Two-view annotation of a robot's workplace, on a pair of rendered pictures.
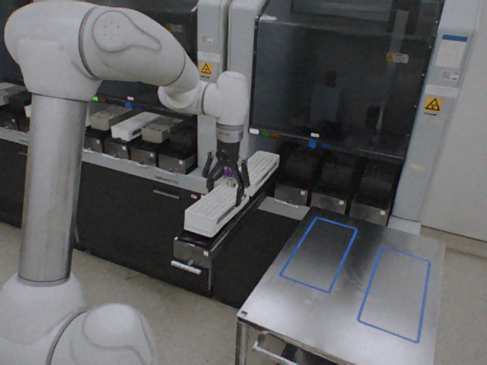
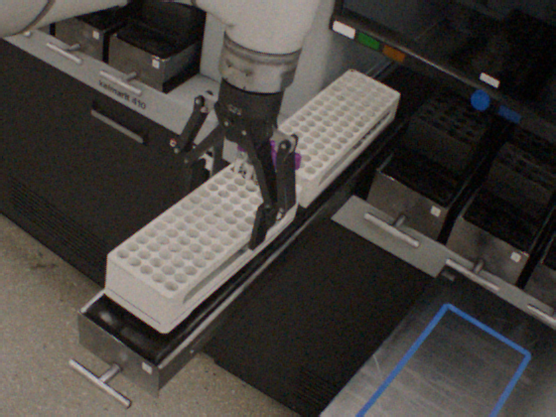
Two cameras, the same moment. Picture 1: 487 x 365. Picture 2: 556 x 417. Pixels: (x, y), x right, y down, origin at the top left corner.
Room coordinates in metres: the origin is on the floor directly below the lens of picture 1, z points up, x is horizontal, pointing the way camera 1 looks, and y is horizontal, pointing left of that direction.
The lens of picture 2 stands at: (0.44, -0.04, 1.63)
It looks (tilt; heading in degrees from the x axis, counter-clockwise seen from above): 42 degrees down; 5
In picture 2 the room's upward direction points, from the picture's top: 10 degrees clockwise
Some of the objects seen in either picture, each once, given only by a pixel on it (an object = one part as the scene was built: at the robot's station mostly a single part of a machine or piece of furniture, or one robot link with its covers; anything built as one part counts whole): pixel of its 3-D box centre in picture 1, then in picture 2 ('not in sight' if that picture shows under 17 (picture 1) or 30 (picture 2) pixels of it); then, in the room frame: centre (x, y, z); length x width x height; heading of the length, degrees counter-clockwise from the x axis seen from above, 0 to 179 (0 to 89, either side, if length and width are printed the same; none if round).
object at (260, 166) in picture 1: (255, 172); (330, 133); (1.49, -0.05, 0.83); 0.30 x 0.10 x 0.06; 157
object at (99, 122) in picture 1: (100, 122); not in sight; (1.91, 0.71, 0.85); 0.12 x 0.02 x 0.06; 68
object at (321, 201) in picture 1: (345, 169); (544, 153); (1.67, -0.45, 0.78); 0.73 x 0.14 x 0.09; 157
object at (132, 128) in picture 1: (138, 125); not in sight; (1.94, 0.53, 0.83); 0.30 x 0.10 x 0.06; 157
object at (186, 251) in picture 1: (235, 204); (259, 219); (1.32, 0.02, 0.78); 0.73 x 0.14 x 0.09; 157
